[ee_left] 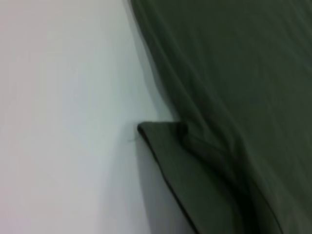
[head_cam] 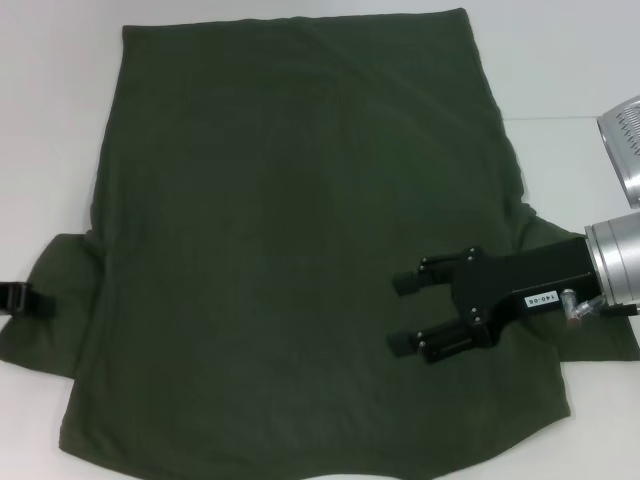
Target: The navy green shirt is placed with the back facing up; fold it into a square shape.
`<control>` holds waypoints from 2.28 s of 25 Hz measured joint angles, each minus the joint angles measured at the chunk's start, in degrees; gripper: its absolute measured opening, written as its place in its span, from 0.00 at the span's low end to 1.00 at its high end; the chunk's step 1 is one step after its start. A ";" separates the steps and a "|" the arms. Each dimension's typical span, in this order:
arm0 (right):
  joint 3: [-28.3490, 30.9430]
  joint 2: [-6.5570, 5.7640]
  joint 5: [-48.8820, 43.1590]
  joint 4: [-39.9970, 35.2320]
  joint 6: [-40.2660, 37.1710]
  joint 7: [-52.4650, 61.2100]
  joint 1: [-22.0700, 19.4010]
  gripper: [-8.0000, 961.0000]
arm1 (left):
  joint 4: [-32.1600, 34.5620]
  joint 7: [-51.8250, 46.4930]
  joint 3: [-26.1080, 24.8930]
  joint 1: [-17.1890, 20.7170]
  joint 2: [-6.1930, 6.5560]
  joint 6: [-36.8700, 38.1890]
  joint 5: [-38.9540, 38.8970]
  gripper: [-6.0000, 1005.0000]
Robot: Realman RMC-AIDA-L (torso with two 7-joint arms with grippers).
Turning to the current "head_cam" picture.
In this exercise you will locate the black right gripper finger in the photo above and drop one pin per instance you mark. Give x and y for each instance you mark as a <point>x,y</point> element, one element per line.
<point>445,345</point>
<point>415,282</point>

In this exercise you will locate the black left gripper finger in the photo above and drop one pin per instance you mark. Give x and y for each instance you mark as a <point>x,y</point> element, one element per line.
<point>20,299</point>

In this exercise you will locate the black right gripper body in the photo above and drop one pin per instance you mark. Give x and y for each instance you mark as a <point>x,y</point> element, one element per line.
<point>500,290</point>

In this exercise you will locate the dark green shirt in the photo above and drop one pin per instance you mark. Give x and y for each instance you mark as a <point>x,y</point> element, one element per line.
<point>275,225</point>

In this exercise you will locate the right gripper silver connector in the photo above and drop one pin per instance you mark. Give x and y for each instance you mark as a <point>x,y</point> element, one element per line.
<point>570,305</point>

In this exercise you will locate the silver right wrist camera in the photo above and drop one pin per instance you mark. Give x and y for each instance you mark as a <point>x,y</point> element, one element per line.
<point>625,150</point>

